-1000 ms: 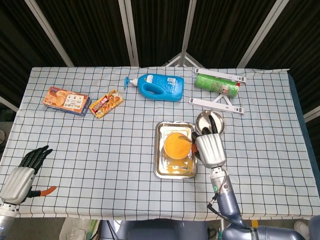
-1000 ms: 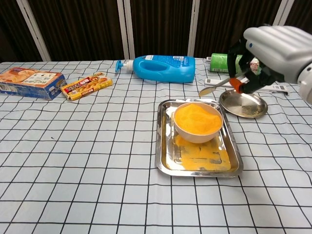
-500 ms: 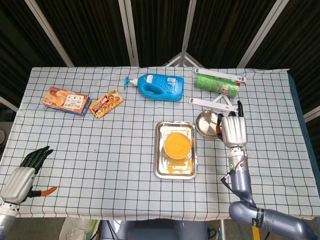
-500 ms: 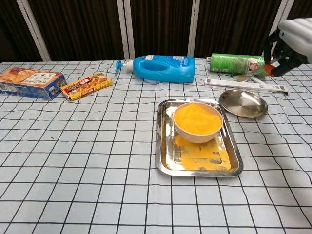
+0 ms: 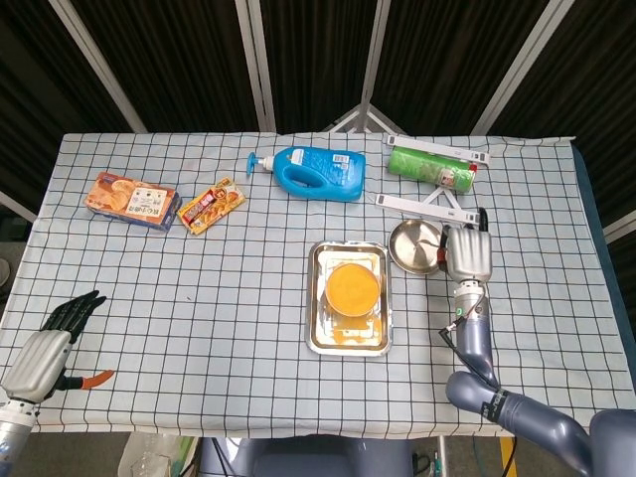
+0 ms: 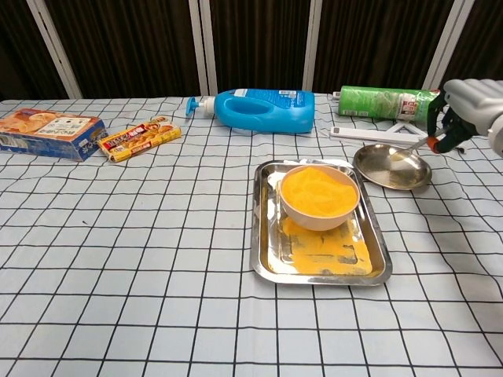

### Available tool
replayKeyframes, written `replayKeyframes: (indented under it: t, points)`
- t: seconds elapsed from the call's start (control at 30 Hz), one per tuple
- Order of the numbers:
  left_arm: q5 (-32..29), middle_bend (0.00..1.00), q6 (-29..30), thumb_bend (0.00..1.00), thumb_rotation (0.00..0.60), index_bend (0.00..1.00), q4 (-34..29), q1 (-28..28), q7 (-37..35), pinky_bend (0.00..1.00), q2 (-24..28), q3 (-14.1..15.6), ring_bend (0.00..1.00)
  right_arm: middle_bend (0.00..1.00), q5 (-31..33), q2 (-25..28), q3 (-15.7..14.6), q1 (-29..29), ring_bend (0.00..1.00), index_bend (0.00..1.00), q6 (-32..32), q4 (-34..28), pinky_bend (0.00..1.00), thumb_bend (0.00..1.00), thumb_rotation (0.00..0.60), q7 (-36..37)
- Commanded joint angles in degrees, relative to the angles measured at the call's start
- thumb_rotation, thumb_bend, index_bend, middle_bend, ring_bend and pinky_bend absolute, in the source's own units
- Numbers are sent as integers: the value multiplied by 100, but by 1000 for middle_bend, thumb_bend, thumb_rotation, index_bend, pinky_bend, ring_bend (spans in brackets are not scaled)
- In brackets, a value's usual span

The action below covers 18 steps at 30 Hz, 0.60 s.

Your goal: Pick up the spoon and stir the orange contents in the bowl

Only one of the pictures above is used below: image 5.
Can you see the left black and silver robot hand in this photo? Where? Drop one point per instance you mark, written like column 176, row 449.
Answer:
column 37, row 365

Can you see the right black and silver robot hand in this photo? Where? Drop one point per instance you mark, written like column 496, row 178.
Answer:
column 469, row 253

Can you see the small metal spoon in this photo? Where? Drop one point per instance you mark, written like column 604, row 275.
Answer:
column 429, row 244

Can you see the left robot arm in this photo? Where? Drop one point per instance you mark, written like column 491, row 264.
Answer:
column 10, row 437

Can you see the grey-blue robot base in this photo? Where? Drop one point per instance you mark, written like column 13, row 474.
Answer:
column 308, row 459

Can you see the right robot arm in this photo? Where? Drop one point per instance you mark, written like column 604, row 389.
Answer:
column 474, row 343

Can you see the white bowl of orange powder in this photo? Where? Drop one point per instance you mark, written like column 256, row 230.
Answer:
column 353, row 290

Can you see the rectangular steel tray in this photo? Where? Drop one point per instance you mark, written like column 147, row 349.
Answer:
column 348, row 343

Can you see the checkered tablecloth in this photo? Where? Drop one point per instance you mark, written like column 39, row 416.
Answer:
column 199, row 298

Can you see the round steel plate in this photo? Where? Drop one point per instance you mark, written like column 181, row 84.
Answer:
column 412, row 256

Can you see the white folding laptop stand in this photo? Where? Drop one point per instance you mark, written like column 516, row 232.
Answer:
column 427, row 207

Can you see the green cylindrical can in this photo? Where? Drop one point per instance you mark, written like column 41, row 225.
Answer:
column 422, row 169

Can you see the clear plastic bag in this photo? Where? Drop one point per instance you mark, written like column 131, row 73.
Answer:
column 149, row 457

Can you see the blue pump detergent bottle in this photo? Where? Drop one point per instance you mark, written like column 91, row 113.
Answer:
column 318, row 174

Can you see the orange and blue biscuit box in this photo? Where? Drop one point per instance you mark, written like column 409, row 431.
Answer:
column 129, row 199

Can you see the yellow and red curry box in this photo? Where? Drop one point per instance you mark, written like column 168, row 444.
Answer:
column 211, row 206

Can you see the dark folding screen white frames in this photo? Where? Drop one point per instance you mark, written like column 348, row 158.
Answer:
column 174, row 59

